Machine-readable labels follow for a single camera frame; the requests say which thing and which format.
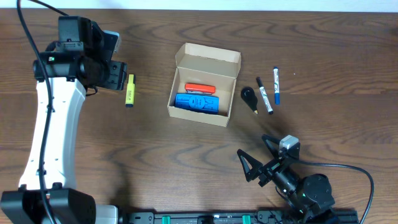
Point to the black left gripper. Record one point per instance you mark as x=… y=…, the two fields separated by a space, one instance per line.
x=118 y=73

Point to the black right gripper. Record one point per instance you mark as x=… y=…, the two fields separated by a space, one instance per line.
x=270 y=170

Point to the yellow highlighter pen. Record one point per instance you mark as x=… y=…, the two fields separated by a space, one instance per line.
x=130 y=92

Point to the black correction tape dispenser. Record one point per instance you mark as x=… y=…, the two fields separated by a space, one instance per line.
x=249 y=97

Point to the blue plastic block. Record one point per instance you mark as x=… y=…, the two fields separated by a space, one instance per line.
x=197 y=103

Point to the red stapler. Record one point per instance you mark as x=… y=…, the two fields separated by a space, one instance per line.
x=200 y=89

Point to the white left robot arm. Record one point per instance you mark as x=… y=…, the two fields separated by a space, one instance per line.
x=80 y=59

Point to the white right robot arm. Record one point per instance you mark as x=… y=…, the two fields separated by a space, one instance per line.
x=310 y=197

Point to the black whiteboard marker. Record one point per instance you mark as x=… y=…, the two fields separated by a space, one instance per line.
x=264 y=96

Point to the brown cardboard box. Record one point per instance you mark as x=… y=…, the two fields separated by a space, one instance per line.
x=200 y=64

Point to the blue whiteboard marker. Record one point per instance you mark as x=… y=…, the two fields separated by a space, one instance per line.
x=276 y=86

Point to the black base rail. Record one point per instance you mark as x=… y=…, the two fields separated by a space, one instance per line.
x=258 y=217

